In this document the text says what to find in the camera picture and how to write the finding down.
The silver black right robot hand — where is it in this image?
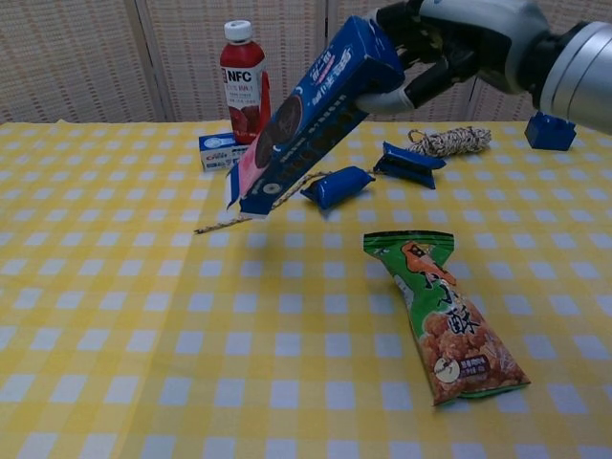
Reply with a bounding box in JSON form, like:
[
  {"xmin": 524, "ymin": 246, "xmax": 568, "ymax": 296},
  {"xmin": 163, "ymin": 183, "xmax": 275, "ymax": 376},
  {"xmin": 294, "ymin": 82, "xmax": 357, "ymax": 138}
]
[{"xmin": 355, "ymin": 0, "xmax": 551, "ymax": 115}]

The blue cookie box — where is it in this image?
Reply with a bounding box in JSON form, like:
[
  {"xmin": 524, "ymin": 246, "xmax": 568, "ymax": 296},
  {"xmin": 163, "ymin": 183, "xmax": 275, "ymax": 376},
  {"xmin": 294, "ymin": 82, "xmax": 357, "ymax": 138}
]
[{"xmin": 224, "ymin": 15, "xmax": 407, "ymax": 221}]

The blue snack packet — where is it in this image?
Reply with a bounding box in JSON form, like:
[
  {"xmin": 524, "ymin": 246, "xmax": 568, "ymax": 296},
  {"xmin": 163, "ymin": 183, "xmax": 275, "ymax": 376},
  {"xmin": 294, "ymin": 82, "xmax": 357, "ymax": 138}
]
[
  {"xmin": 372, "ymin": 140, "xmax": 448, "ymax": 191},
  {"xmin": 299, "ymin": 165, "xmax": 377, "ymax": 210}
]

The blue white toothpaste box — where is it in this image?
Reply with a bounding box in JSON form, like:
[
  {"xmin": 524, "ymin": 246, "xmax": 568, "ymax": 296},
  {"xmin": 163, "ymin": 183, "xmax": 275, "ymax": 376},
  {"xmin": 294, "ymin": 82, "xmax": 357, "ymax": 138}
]
[{"xmin": 198, "ymin": 132, "xmax": 252, "ymax": 172}]

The yellow checkered tablecloth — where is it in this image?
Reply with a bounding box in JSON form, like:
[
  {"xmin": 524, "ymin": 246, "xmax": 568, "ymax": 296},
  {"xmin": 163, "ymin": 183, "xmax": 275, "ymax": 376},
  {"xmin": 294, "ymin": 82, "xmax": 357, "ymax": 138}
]
[{"xmin": 0, "ymin": 120, "xmax": 612, "ymax": 459}]

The blue toy building block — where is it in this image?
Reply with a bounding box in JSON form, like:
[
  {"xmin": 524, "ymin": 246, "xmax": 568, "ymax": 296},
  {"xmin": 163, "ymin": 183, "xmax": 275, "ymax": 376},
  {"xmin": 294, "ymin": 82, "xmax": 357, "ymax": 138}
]
[{"xmin": 524, "ymin": 110, "xmax": 578, "ymax": 152}]

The red juice bottle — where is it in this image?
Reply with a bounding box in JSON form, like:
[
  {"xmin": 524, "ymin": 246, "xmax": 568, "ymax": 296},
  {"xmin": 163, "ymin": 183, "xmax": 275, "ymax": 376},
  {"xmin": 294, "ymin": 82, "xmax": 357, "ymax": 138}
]
[{"xmin": 219, "ymin": 19, "xmax": 272, "ymax": 145}]

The green snack bag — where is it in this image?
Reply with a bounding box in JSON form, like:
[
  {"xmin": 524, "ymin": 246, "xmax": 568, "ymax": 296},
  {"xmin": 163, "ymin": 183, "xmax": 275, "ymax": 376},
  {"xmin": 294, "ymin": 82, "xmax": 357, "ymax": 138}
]
[{"xmin": 361, "ymin": 230, "xmax": 532, "ymax": 407}]

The braided multicolour rope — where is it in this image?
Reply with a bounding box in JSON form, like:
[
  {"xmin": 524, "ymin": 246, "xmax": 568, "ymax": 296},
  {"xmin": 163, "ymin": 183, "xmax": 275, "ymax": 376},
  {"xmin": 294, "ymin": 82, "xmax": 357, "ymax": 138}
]
[{"xmin": 193, "ymin": 126, "xmax": 493, "ymax": 235}]

